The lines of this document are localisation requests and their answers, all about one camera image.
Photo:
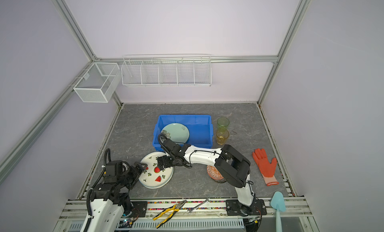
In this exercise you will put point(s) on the white mesh box basket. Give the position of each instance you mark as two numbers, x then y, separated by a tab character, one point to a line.
99	82

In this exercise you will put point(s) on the white wire wall rack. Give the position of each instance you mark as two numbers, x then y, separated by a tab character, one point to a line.
167	70

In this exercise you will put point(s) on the silver wrench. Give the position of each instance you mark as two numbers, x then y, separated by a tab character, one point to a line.
207	200

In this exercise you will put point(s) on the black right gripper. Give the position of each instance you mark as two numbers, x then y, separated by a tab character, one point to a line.
164	158

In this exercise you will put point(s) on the red work glove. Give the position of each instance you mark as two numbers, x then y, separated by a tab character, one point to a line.
266	167

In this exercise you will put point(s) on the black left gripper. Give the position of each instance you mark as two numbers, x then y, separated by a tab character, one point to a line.
136	173

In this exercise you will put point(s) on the blue plastic bin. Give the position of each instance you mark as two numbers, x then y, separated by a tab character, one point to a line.
199	126

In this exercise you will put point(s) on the teal spatula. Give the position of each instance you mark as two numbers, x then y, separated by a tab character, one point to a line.
278	203

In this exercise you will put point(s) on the green glass cup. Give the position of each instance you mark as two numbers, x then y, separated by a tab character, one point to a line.
223	123

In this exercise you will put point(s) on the white watermelon plate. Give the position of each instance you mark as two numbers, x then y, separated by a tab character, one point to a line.
153	177

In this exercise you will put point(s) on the yellow black pliers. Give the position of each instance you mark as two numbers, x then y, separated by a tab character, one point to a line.
172	210

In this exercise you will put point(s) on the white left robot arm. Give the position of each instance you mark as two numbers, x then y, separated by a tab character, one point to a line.
105	202

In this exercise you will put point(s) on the orange patterned bowl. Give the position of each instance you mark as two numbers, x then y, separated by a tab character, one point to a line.
215	174

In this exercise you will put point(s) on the green flower plate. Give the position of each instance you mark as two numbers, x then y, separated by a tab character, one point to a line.
177	132

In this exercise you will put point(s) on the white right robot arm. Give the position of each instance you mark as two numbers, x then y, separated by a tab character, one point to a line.
230	163

